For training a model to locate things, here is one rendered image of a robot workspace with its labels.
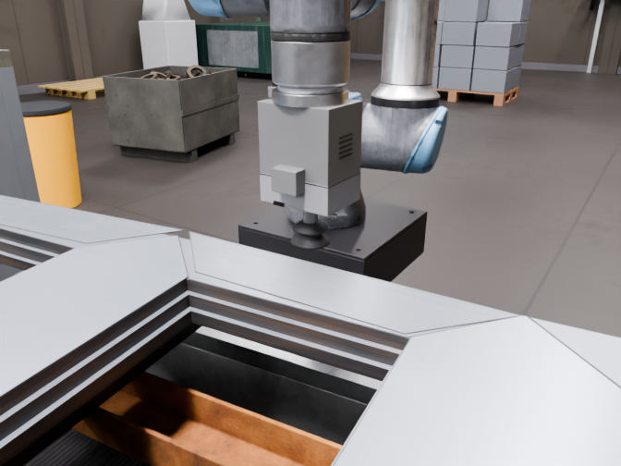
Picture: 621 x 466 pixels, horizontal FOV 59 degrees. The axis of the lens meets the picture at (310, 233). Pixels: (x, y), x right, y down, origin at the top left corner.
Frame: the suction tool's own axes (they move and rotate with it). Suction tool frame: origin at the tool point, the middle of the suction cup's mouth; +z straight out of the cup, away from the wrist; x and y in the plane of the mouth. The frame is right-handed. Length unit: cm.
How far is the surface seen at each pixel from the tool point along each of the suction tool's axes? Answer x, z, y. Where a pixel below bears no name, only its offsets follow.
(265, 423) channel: -8.3, 19.3, -0.3
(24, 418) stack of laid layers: -28.9, 7.7, -8.7
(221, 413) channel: -9.1, 20.3, -6.4
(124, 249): -6.2, 5.0, -24.6
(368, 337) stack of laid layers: -4.4, 6.3, 9.9
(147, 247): -4.1, 5.0, -22.6
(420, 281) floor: 163, 92, -52
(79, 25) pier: 459, 5, -722
